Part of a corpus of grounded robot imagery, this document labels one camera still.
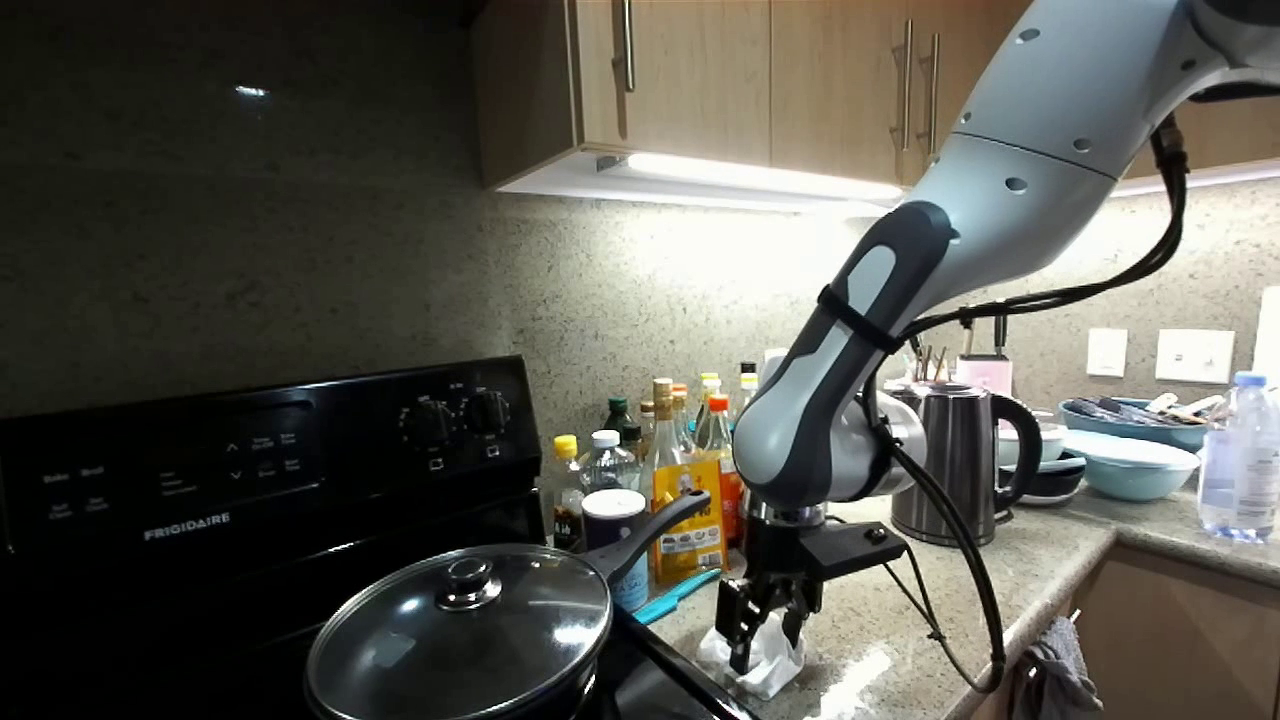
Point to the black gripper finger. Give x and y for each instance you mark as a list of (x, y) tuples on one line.
[(794, 626), (738, 639)]

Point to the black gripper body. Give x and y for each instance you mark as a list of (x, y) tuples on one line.
[(779, 571)]

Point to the white napkin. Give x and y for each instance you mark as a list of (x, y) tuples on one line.
[(773, 662)]

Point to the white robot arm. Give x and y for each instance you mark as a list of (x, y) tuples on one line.
[(1074, 92)]

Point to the orange sauce bottle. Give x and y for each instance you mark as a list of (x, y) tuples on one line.
[(718, 442)]

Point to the yellow label oil bottle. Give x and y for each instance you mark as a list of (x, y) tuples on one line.
[(674, 473)]

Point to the white lid jar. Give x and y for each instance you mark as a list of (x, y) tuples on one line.
[(611, 519)]

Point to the yellow cap bottle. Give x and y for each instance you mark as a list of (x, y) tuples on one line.
[(560, 490)]

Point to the dark steel electric kettle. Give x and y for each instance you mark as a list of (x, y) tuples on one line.
[(961, 431)]

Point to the black frying pan glass lid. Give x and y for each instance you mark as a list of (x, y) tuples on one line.
[(478, 632)]

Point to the hanging dish towel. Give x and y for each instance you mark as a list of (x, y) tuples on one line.
[(1063, 684)]

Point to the light blue bowl right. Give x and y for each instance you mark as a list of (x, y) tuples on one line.
[(1130, 469)]

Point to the under cabinet light strip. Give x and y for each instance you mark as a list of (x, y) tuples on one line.
[(749, 176)]

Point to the blue dish rack tray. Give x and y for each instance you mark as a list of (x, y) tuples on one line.
[(1132, 417)]

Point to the clear plastic water bottle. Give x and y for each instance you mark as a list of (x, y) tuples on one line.
[(1239, 464)]

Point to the wooden upper cabinets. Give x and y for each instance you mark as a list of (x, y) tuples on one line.
[(858, 88)]

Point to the black electric stove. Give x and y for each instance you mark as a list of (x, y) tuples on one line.
[(174, 558)]

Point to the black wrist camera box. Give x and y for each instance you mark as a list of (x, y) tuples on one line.
[(843, 551)]

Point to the white wall outlet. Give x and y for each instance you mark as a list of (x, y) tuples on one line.
[(1104, 354)]

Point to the white wall switch plate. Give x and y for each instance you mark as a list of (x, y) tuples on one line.
[(1193, 354)]

